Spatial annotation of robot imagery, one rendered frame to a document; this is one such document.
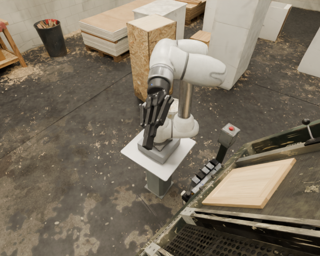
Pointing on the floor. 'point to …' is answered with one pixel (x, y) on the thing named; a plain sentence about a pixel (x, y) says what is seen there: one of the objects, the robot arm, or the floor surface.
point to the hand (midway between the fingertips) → (149, 137)
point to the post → (221, 154)
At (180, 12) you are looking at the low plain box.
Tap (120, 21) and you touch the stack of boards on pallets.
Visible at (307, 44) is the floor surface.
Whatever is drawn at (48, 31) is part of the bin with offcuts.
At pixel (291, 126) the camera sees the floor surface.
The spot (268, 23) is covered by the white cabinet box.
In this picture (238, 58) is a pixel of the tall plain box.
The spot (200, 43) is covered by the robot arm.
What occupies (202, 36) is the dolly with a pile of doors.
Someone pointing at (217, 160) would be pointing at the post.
